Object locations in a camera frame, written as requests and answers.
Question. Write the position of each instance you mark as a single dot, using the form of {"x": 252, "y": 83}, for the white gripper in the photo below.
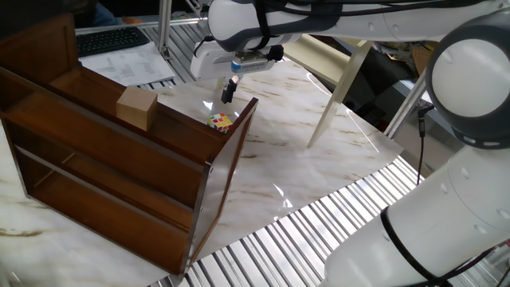
{"x": 207, "y": 64}

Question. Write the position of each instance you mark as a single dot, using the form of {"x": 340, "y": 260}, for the multicolour Rubik's cube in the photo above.
{"x": 220, "y": 122}

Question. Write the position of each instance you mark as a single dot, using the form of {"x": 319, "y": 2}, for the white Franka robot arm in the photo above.
{"x": 438, "y": 239}

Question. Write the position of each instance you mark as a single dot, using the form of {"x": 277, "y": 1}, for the cream white shelf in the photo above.
{"x": 338, "y": 91}

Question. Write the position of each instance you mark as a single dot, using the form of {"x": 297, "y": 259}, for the small orange object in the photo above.
{"x": 131, "y": 19}

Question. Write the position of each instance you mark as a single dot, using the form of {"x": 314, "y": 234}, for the brown wooden shelf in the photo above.
{"x": 99, "y": 159}

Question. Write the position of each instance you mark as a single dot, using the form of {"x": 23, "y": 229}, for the marble pattern table sheet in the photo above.
{"x": 299, "y": 159}

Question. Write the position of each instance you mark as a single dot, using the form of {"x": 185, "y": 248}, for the light wooden block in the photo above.
{"x": 135, "y": 107}

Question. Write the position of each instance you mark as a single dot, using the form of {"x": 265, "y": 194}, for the printed paper sheet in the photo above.
{"x": 127, "y": 65}

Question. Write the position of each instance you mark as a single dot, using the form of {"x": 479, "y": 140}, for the black keyboard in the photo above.
{"x": 107, "y": 40}

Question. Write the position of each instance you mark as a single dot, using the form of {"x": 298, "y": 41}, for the blue clothed person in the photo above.
{"x": 95, "y": 16}

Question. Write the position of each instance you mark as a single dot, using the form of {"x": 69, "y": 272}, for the brown cardboard box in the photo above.
{"x": 424, "y": 57}

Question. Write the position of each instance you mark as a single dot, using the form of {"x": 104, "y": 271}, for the silver wrist camera blue end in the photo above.
{"x": 251, "y": 64}

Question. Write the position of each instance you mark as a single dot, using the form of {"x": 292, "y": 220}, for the aluminium frame post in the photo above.
{"x": 164, "y": 24}
{"x": 406, "y": 103}

